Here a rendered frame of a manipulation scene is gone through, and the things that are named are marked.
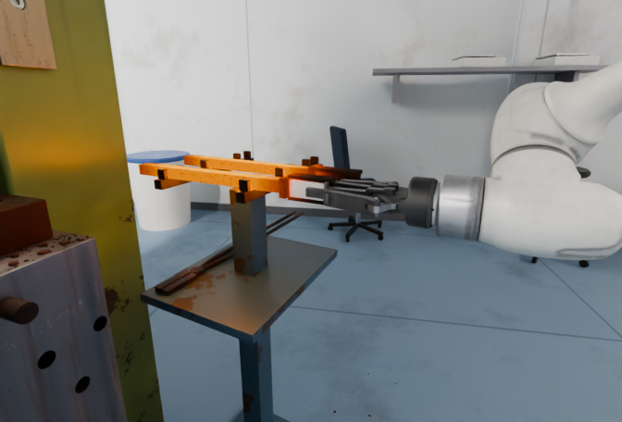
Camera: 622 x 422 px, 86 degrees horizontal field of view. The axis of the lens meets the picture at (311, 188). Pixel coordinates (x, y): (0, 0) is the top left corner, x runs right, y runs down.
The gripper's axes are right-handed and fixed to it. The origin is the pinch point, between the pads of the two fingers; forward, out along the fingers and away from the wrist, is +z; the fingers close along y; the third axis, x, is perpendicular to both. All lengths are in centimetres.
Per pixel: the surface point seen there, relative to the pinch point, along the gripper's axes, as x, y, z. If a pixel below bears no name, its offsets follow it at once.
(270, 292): -26.1, 4.7, 12.1
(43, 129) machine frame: 9, -14, 50
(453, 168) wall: -46, 275, -10
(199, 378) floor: -98, 34, 68
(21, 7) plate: 30, -14, 48
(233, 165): 0.3, 10.6, 24.8
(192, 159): 0.5, 11.1, 37.7
